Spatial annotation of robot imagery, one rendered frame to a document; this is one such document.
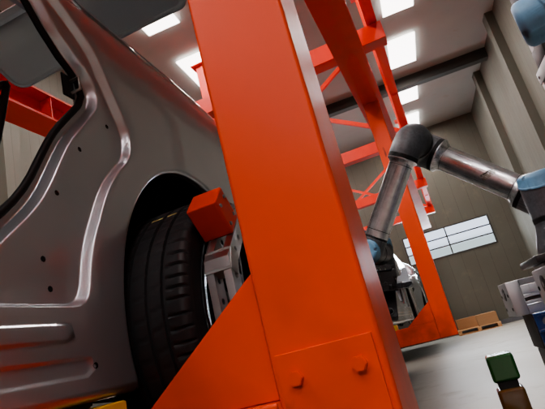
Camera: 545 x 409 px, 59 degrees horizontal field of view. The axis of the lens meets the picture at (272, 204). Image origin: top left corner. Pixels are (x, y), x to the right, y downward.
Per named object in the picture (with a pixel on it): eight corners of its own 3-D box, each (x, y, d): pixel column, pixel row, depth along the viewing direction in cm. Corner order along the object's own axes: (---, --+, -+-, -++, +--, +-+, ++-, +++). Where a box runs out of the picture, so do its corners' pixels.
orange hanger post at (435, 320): (388, 350, 475) (321, 128, 546) (458, 333, 456) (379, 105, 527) (385, 351, 461) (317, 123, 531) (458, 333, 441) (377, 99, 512)
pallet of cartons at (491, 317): (499, 325, 1395) (494, 310, 1407) (503, 325, 1320) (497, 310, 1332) (458, 335, 1421) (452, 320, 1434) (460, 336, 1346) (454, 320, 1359)
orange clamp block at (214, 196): (210, 226, 117) (192, 196, 113) (239, 216, 115) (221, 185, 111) (204, 243, 112) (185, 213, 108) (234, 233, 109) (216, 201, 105)
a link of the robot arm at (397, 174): (429, 118, 149) (379, 269, 150) (436, 128, 159) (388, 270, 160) (393, 111, 155) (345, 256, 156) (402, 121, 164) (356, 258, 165)
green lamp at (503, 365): (492, 381, 78) (483, 355, 79) (518, 375, 77) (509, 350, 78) (494, 385, 74) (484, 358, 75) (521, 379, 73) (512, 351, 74)
